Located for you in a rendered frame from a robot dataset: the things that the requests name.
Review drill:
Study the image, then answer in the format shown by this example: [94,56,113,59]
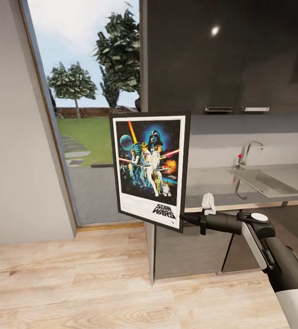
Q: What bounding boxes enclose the poster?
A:
[109,110,191,234]

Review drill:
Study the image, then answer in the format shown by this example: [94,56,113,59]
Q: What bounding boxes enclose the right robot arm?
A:
[179,193,298,329]

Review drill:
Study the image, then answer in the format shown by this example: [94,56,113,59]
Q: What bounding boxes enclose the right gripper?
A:
[179,208,227,235]

